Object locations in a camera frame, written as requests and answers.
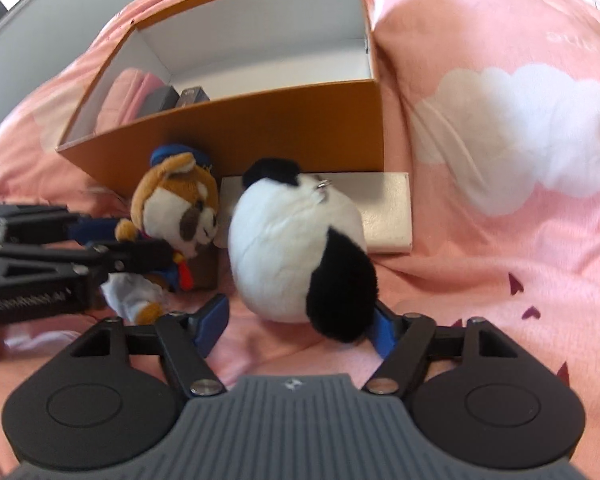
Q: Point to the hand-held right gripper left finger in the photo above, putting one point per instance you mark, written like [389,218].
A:
[212,320]

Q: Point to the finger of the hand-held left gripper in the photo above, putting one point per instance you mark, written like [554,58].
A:
[90,227]
[135,257]

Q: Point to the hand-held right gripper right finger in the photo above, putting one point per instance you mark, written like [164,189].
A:
[382,330]

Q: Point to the brown plush toy blue outfit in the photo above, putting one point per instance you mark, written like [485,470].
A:
[175,195]

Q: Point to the panda plush toy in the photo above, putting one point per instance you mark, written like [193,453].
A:
[285,240]

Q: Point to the pink pouch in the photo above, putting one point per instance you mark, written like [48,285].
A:
[130,90]

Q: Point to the dark grey case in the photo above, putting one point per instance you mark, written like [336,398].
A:
[161,99]

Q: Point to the gold box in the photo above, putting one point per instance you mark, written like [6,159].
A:
[192,96]

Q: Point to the orange cardboard box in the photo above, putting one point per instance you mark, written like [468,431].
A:
[290,130]

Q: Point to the white flat box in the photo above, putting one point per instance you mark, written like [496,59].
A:
[385,210]

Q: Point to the pink printed blanket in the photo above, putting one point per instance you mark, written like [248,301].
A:
[480,185]

